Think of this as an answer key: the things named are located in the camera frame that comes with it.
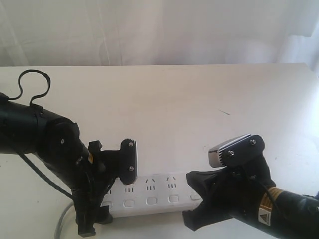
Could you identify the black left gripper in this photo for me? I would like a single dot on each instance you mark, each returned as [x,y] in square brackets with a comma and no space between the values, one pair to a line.
[82,170]

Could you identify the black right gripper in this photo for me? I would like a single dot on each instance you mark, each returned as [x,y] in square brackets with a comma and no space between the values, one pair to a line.
[228,193]

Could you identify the white power strip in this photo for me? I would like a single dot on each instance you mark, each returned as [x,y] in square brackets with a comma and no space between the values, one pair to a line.
[151,194]

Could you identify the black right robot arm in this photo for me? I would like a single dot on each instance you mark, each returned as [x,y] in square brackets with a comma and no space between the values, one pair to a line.
[287,215]

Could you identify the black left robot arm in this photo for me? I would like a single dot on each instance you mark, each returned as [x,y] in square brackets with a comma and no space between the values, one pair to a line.
[24,131]

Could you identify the white curtain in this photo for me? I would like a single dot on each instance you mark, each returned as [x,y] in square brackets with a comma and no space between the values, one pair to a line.
[158,32]

